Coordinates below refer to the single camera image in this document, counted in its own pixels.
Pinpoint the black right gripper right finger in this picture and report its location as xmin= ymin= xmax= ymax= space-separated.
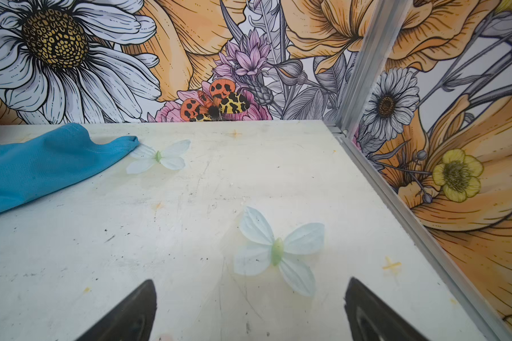
xmin=344 ymin=277 xmax=428 ymax=341

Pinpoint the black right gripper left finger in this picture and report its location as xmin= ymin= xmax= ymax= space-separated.
xmin=77 ymin=279 xmax=157 ymax=341

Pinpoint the teal cloth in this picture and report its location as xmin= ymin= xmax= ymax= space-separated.
xmin=0 ymin=124 xmax=139 ymax=213

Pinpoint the aluminium table edge rail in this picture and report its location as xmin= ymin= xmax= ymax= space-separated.
xmin=329 ymin=126 xmax=512 ymax=340

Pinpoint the aluminium corner post right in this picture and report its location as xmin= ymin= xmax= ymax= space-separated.
xmin=336 ymin=1 xmax=412 ymax=139

